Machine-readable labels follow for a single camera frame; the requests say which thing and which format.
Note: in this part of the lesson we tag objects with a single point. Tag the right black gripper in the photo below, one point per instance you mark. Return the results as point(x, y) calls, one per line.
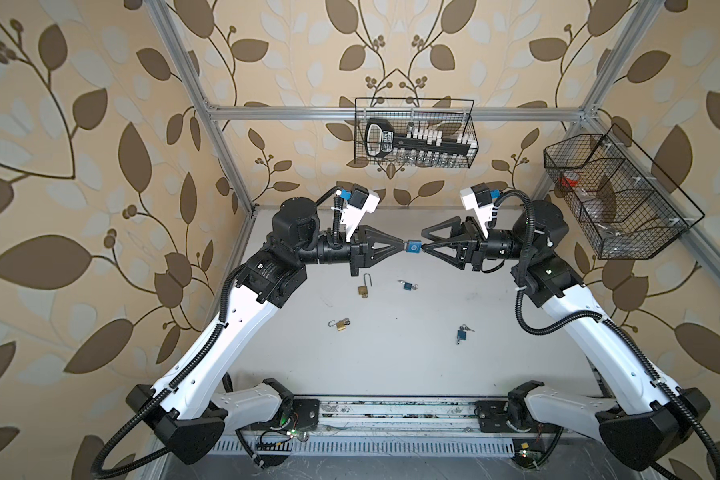
point(473, 243)

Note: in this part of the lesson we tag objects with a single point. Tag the black wire basket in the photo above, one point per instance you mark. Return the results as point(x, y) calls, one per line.
point(451, 116)
point(628, 205)

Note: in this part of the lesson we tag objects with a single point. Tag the back black wire basket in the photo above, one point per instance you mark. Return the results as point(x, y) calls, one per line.
point(451, 116)

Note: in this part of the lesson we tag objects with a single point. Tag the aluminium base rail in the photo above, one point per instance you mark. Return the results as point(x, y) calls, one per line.
point(425, 426)

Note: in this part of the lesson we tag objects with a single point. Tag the open brass padlock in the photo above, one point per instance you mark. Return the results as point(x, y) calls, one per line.
point(363, 289)

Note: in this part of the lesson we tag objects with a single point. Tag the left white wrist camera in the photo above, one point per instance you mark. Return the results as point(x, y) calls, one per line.
point(357, 201)

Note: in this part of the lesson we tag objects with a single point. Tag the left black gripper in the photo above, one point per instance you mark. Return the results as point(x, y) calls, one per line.
point(366, 254)

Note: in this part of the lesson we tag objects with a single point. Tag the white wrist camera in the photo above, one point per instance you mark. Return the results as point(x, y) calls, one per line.
point(480, 199)
point(357, 201)

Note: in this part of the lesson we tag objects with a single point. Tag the small brass padlock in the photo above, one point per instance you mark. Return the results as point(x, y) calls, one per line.
point(339, 325)

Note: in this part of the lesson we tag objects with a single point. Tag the right black wire basket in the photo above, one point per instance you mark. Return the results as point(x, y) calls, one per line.
point(628, 205)

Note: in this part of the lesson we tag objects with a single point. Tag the blue padlock with key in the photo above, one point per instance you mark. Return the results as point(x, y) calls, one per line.
point(462, 332)
point(412, 246)

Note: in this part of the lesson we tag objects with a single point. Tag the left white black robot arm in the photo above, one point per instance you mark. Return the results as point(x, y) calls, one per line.
point(228, 336)

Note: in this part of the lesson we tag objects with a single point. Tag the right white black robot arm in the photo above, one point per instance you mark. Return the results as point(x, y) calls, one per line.
point(647, 414)

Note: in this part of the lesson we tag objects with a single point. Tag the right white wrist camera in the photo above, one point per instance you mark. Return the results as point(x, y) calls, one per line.
point(480, 199)

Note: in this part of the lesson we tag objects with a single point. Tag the black socket tool set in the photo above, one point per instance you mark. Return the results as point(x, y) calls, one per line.
point(381, 140)

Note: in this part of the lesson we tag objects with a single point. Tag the blue padlock top centre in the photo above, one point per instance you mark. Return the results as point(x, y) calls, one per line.
point(408, 286)

